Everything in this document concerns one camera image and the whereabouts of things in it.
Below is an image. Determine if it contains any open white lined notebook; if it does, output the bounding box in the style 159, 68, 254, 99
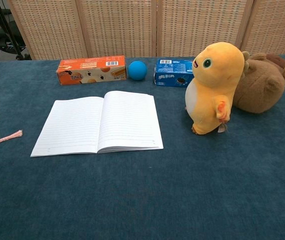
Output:
30, 90, 164, 158

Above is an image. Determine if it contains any blue ball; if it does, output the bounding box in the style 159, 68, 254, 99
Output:
128, 60, 148, 81

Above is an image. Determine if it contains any blue Oreo cookie box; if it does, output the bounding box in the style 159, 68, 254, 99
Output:
153, 58, 195, 88

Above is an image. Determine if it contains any dark blue tablecloth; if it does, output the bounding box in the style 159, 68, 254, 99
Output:
0, 53, 285, 240

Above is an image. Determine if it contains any orange biscuit box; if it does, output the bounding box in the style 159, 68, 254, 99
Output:
56, 55, 128, 86

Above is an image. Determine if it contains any yellow plush toy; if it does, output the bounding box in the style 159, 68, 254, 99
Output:
184, 41, 250, 136

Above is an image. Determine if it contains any wooden woven folding screen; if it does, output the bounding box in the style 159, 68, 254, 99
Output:
7, 0, 285, 61

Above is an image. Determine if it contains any brown plush capybara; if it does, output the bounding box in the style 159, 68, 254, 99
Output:
233, 52, 285, 114

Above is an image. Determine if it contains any black tripod stand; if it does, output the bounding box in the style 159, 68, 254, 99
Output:
0, 0, 32, 61

